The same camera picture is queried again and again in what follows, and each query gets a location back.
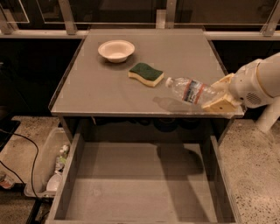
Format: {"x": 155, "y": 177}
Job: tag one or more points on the small can on floor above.
{"x": 6, "y": 181}

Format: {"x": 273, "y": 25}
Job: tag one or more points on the metal railing frame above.
{"x": 218, "y": 19}

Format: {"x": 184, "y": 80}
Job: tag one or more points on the white bowl in bin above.
{"x": 54, "y": 182}

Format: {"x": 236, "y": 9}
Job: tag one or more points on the small bottle in bin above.
{"x": 62, "y": 158}

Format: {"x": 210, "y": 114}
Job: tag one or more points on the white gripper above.
{"x": 244, "y": 84}

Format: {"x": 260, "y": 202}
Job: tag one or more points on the open grey top drawer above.
{"x": 143, "y": 183}

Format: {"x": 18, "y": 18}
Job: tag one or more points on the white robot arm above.
{"x": 276, "y": 57}

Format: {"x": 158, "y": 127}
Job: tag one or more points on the grey cabinet with top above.
{"x": 95, "y": 87}

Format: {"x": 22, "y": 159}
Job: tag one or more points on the green yellow sponge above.
{"x": 146, "y": 74}

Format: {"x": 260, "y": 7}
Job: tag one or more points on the clear plastic water bottle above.
{"x": 192, "y": 91}

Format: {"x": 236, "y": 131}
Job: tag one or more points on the clear plastic storage bin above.
{"x": 45, "y": 165}

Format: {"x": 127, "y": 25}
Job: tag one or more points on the white post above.
{"x": 269, "y": 116}

